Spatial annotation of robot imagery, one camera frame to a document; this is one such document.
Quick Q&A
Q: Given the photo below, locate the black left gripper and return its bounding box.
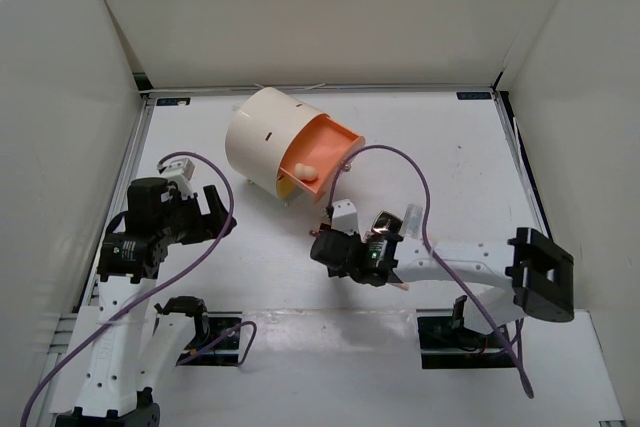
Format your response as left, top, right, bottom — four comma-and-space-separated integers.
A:
157, 184, 236, 244

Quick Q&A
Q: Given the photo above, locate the black gold square compact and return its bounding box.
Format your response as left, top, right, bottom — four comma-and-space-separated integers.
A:
368, 211, 403, 241

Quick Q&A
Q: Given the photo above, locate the clear plastic cylinder container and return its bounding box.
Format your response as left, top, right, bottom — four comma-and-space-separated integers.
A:
400, 203, 424, 241

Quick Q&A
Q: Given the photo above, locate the yellow drawer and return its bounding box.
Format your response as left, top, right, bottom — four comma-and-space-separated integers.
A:
276, 175, 297, 200

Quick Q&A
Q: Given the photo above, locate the beige makeup sponge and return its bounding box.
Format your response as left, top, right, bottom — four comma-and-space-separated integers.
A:
293, 163, 318, 183

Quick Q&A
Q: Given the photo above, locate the cream cylindrical drawer organizer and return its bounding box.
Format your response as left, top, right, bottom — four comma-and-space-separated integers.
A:
225, 87, 330, 200

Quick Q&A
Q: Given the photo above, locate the pink top drawer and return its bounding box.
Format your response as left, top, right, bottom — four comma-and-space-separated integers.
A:
278, 114, 365, 203

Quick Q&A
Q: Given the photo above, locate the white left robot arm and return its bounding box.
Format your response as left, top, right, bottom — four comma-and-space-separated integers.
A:
55, 174, 237, 426

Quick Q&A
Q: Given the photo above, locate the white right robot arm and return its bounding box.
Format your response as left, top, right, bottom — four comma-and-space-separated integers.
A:
310, 227, 575, 347

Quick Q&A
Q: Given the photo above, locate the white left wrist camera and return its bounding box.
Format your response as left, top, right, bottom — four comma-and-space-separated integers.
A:
156, 157, 195, 199

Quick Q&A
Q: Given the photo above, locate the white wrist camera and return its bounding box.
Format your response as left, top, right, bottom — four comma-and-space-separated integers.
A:
156, 157, 195, 199
326, 199, 359, 235

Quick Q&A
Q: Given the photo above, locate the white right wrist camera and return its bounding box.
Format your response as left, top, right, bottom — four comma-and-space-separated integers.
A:
326, 199, 359, 235

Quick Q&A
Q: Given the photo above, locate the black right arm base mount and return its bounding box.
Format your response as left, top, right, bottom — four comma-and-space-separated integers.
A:
417, 312, 514, 370

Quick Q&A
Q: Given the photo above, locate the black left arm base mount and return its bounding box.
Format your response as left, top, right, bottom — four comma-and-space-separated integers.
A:
178, 312, 242, 367

